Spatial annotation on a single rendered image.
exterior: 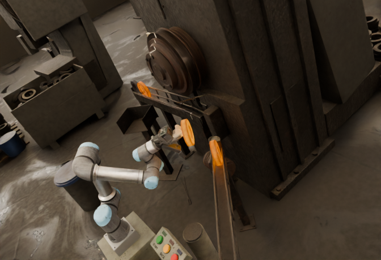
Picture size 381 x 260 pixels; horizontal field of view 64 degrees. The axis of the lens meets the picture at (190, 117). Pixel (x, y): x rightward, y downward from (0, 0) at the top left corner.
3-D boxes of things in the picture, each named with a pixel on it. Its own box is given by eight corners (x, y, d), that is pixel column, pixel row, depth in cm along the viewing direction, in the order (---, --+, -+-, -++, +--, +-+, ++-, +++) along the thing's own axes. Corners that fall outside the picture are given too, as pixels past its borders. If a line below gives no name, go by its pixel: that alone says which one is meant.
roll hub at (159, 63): (163, 82, 219) (145, 47, 204) (183, 90, 197) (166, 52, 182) (156, 86, 217) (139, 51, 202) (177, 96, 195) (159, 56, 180)
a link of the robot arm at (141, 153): (141, 156, 186) (131, 148, 182) (155, 148, 182) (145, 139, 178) (140, 165, 179) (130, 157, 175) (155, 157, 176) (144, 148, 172)
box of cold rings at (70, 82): (90, 99, 506) (63, 57, 464) (111, 111, 443) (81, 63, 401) (33, 137, 467) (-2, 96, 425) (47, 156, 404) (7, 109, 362)
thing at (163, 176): (160, 165, 304) (127, 107, 266) (183, 164, 292) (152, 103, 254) (152, 180, 290) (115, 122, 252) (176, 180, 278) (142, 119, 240)
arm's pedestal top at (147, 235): (118, 275, 191) (115, 272, 189) (99, 246, 215) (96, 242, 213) (157, 237, 203) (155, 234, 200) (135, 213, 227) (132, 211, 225)
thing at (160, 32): (172, 83, 234) (145, 25, 209) (209, 97, 197) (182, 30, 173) (165, 88, 232) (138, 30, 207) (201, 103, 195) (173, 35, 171)
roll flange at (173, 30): (182, 76, 238) (157, 18, 213) (220, 89, 201) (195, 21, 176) (172, 83, 234) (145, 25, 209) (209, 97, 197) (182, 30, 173)
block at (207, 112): (223, 130, 219) (213, 103, 206) (231, 133, 212) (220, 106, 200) (212, 139, 215) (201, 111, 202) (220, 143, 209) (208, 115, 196)
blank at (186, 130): (186, 113, 174) (180, 115, 175) (185, 127, 161) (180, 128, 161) (194, 135, 181) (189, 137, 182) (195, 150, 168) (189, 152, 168)
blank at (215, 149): (224, 163, 187) (219, 164, 187) (216, 138, 188) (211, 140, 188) (221, 166, 171) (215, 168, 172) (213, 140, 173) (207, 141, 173)
